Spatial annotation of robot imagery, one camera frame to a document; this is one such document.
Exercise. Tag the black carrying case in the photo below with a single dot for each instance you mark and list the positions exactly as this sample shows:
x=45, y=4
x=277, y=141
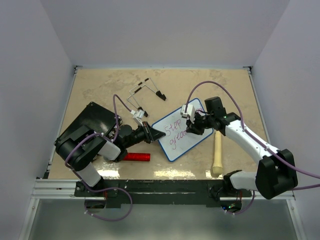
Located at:
x=95, y=117

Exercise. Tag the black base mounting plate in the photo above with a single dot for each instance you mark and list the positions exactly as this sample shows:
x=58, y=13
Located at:
x=117, y=192

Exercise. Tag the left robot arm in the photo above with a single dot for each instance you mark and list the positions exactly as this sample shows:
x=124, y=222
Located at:
x=79, y=148

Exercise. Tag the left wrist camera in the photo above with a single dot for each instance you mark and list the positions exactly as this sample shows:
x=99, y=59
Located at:
x=137, y=116

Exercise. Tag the red glitter microphone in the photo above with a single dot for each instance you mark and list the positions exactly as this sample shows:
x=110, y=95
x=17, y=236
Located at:
x=137, y=157

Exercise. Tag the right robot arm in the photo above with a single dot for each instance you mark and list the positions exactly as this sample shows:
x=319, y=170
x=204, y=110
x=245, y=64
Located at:
x=274, y=174

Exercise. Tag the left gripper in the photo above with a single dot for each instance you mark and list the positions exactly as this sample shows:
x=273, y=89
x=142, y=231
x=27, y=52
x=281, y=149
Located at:
x=151, y=134

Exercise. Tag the blue framed whiteboard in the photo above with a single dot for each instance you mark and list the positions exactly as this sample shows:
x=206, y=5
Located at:
x=177, y=141

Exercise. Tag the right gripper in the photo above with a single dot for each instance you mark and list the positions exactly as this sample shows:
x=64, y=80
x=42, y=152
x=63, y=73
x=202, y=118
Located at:
x=193, y=128

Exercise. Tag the wire whiteboard stand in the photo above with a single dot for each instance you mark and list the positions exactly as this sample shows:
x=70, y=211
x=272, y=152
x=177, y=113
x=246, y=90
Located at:
x=139, y=93

